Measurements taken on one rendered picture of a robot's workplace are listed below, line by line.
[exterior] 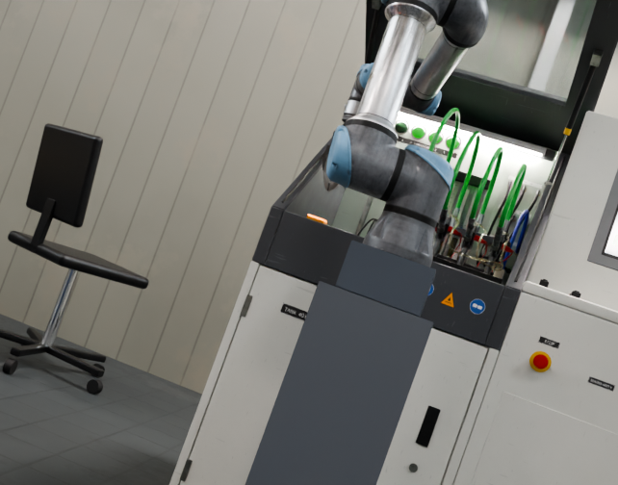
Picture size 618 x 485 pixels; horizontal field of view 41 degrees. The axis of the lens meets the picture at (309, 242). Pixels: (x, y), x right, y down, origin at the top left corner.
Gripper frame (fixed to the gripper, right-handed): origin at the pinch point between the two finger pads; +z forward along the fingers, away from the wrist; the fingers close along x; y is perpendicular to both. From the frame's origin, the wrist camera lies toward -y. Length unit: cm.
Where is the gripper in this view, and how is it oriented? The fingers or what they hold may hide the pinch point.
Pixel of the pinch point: (328, 186)
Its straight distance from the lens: 225.4
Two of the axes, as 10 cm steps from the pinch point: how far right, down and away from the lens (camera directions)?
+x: -9.1, -3.2, 2.7
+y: 2.4, 1.3, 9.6
